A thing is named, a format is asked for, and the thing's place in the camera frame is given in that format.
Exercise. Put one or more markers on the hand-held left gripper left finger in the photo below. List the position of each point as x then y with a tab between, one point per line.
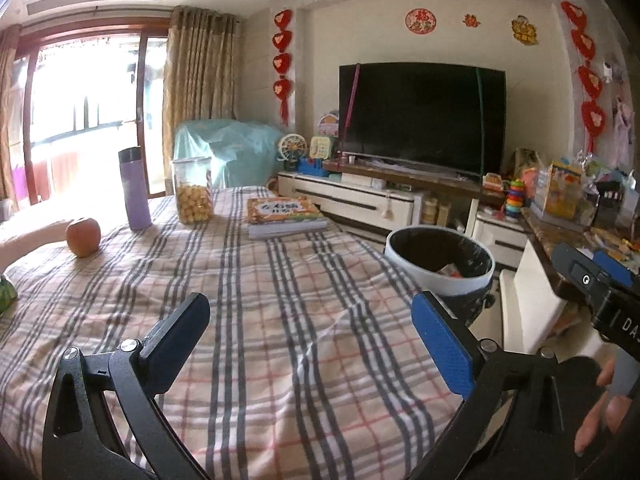
175	341

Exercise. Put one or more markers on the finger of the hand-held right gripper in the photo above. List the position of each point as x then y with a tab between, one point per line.
612	267
575	270

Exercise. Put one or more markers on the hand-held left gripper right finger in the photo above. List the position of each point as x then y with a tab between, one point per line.
442	341

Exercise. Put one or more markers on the white trash bin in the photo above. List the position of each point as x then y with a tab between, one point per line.
430	247

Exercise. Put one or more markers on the person's right hand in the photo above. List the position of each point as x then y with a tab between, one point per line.
617	412

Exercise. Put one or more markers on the black box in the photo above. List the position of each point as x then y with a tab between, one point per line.
607	202

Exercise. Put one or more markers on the yellow boxed toy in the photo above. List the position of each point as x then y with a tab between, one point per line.
560	190

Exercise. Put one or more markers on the toy cash register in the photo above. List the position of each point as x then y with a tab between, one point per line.
492	183

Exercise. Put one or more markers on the red yellow apple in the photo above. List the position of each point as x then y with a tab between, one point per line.
83	237

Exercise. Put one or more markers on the white television cabinet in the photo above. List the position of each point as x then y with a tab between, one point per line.
380	205

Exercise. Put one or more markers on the clear cookie jar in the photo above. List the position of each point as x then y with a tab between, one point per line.
192	190

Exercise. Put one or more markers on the purple thermos bottle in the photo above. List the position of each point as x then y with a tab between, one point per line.
134	190

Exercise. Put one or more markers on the colourful picture book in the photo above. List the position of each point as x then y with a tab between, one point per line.
282	210

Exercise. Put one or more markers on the green snack packet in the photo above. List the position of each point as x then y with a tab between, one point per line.
6	297

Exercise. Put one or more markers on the teal furniture cover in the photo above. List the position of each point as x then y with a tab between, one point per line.
225	150

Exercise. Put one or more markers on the blue toy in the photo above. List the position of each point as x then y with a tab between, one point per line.
312	166

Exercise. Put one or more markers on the black flat television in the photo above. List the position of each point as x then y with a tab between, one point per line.
420	115

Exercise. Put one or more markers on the small white desk fan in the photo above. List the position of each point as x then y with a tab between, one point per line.
292	147

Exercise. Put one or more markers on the green yellow toy telephone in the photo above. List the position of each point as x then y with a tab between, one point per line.
322	147

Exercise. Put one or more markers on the brown framed balcony door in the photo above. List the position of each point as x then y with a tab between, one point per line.
142	100

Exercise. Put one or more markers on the pink toy house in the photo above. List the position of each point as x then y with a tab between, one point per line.
329	122

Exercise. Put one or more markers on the beige patterned curtain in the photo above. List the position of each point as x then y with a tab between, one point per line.
7	120
197	90

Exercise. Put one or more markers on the white wall camera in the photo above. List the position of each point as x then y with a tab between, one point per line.
607	70

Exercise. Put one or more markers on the yellow cartoon wall decal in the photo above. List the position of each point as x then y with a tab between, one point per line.
524	30

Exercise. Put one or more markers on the small red wall decal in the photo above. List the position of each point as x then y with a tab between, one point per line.
471	20

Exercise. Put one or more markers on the round red wall decal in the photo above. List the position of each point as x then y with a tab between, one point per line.
420	20

